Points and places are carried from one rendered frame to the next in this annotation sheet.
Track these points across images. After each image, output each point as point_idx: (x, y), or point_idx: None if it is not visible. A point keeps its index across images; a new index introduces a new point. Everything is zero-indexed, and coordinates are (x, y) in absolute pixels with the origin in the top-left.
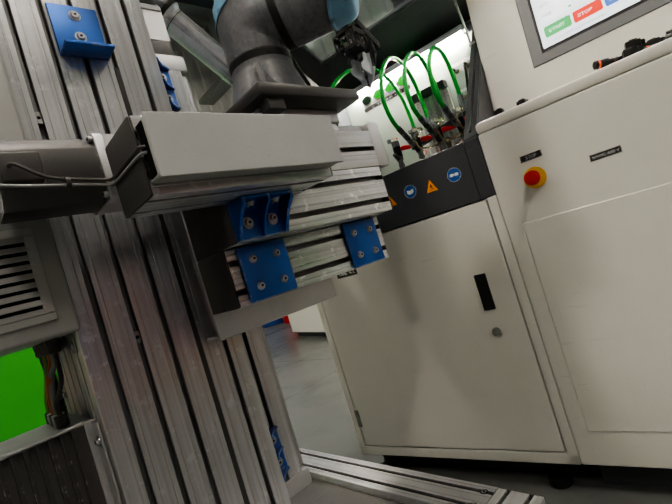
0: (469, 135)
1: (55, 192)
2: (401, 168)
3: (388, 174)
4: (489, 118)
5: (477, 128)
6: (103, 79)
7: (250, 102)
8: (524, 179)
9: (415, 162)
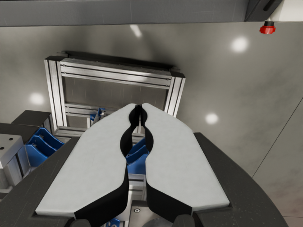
0: (259, 15)
1: None
2: (140, 23)
3: (115, 24)
4: (300, 19)
5: (275, 21)
6: None
7: None
8: (261, 31)
9: (166, 22)
